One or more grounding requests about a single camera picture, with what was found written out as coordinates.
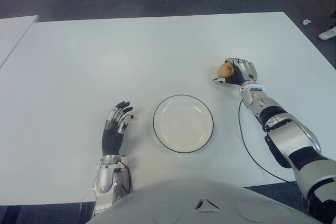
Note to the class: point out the white neighbouring table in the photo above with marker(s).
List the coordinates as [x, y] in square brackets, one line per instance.
[13, 32]

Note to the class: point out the white sneaker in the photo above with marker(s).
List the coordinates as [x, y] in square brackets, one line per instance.
[328, 35]

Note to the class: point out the white plate with black rim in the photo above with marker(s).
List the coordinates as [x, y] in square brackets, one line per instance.
[183, 124]

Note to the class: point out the light grey robot torso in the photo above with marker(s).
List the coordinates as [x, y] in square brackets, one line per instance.
[183, 203]

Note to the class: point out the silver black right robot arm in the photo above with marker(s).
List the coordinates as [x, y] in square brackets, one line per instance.
[288, 140]

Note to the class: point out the small white floor scrap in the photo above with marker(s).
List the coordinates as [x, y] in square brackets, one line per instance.
[306, 22]

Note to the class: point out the yellow red apple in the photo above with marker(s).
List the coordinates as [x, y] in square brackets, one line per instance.
[225, 70]

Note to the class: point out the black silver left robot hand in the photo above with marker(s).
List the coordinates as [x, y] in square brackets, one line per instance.
[111, 141]

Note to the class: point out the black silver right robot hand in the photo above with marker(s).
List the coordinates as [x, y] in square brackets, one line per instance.
[245, 73]

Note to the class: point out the grey metal table frame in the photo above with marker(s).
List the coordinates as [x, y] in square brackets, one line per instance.
[85, 208]

